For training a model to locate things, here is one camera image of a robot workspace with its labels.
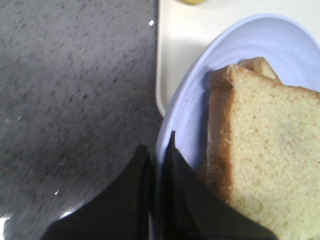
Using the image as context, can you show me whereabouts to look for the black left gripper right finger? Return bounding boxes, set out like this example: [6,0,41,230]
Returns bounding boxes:
[161,132,277,240]

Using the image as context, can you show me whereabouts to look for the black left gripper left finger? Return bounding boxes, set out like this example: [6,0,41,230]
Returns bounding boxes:
[41,145,153,240]

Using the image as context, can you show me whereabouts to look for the bread slice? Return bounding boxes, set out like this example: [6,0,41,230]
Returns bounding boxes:
[239,57,281,83]
[206,64,320,240]

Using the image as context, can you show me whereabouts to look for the light blue round plate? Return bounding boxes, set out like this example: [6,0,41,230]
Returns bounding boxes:
[155,13,320,171]

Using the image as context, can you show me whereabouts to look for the white rectangular tray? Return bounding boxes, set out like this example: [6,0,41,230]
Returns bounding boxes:
[155,0,320,116]

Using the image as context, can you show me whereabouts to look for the front yellow lemon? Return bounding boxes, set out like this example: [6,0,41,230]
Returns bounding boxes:
[181,0,206,5]

